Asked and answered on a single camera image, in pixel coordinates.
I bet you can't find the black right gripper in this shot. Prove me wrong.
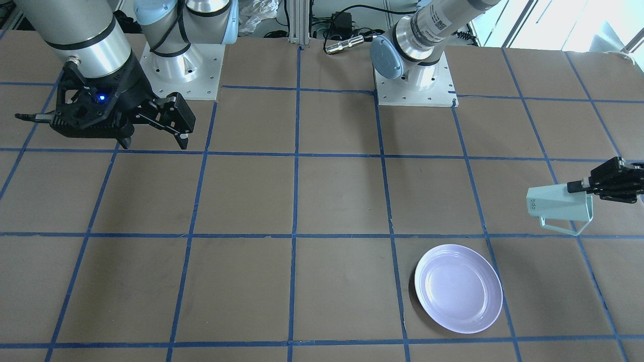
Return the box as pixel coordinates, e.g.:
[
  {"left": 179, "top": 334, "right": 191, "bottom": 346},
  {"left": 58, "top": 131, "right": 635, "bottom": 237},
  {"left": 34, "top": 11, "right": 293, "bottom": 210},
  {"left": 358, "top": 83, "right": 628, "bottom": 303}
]
[{"left": 50, "top": 51, "right": 196, "bottom": 150}]

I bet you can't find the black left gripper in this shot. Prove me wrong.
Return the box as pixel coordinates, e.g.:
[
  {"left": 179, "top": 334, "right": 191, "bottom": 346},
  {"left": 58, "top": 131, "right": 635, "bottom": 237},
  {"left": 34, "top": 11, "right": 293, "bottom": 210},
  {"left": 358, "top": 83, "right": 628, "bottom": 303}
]
[{"left": 567, "top": 156, "right": 643, "bottom": 204}]

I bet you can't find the mint green hexagonal cup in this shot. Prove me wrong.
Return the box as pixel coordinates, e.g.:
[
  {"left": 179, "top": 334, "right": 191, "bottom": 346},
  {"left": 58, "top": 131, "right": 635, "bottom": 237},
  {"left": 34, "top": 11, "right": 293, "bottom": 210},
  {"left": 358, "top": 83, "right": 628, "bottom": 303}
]
[{"left": 526, "top": 178, "right": 594, "bottom": 236}]

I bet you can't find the lavender plate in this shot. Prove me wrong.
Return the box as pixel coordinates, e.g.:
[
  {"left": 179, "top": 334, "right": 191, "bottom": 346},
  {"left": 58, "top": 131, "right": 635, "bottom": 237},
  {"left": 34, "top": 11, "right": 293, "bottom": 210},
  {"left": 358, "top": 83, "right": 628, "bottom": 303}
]
[{"left": 413, "top": 244, "right": 504, "bottom": 334}]

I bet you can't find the black power adapter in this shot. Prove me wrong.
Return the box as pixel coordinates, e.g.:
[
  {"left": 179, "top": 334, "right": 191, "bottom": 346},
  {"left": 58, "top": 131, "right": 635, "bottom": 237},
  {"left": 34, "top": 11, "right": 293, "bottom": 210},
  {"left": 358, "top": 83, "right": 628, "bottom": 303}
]
[{"left": 331, "top": 11, "right": 353, "bottom": 32}]

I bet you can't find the silver metal cylinder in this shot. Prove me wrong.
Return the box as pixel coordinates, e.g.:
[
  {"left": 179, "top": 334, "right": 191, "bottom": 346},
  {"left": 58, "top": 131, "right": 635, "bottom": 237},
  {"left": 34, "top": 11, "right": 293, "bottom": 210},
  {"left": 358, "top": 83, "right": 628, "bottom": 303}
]
[{"left": 324, "top": 35, "right": 364, "bottom": 55}]

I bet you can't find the aluminium frame post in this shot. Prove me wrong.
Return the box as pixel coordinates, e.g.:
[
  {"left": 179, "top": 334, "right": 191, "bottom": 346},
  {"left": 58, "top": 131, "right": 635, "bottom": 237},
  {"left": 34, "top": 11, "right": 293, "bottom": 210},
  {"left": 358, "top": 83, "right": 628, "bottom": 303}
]
[{"left": 284, "top": 1, "right": 312, "bottom": 47}]

